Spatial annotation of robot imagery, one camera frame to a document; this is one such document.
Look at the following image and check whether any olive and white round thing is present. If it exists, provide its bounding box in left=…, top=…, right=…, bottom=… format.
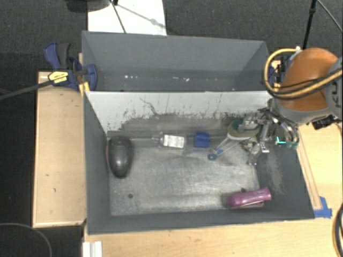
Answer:
left=227, top=117, right=260, bottom=142

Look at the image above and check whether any purple stapler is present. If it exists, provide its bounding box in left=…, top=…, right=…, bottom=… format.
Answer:
left=227, top=186, right=272, bottom=209

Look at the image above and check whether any clear plastic bottle blue cap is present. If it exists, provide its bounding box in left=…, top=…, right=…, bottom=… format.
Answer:
left=151, top=131, right=211, bottom=155

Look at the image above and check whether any grey metal bin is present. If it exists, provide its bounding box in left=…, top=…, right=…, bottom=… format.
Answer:
left=81, top=30, right=316, bottom=235

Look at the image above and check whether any black computer mouse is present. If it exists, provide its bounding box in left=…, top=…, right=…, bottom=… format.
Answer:
left=107, top=135, right=134, bottom=179

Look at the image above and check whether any pale wood board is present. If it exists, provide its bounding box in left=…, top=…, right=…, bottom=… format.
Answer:
left=32, top=71, right=88, bottom=229

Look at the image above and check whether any grey tool with blue ring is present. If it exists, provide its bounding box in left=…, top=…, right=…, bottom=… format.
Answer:
left=207, top=139, right=238, bottom=161

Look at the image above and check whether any black cylinder on white bracket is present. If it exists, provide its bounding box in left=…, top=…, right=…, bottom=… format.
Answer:
left=311, top=115, right=335, bottom=131

